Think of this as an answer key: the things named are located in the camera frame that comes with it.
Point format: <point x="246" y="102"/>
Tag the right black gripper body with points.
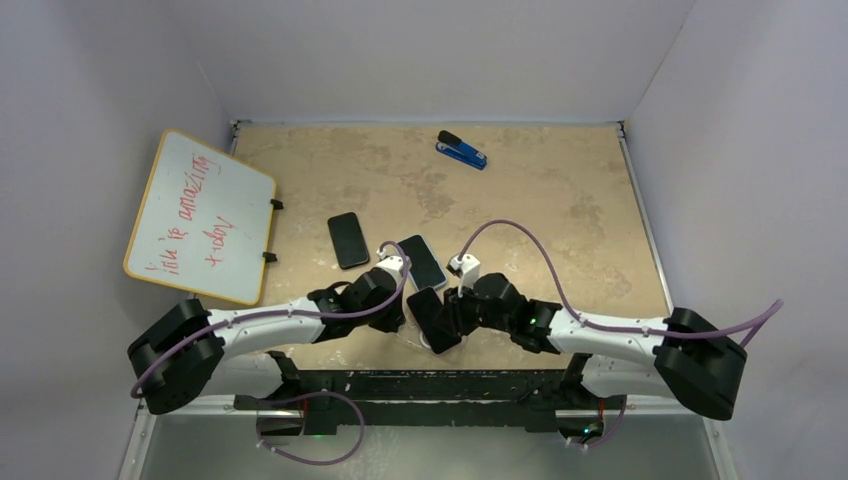
<point x="478" y="317"/>

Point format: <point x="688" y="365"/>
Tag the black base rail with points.
<point x="537" y="401"/>

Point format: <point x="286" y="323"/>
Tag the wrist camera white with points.
<point x="393" y="263"/>
<point x="466" y="268"/>

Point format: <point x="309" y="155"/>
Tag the black phone case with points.
<point x="361" y="264"/>

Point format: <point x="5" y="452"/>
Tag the whiteboard with yellow frame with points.
<point x="204" y="222"/>

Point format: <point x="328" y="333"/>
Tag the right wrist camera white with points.
<point x="466" y="268"/>

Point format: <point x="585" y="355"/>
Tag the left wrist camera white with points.
<point x="393" y="263"/>

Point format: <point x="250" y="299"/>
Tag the light blue phone case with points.
<point x="434" y="285"/>

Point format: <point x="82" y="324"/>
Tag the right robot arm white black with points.
<point x="681" y="356"/>

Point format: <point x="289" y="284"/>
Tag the clear magsafe phone case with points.
<point x="415" y="338"/>

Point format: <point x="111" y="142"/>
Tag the black phone pink edge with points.
<point x="423" y="305"/>

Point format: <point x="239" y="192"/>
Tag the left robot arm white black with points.
<point x="192" y="351"/>

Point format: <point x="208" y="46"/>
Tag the blue black stapler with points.
<point x="454" y="147"/>

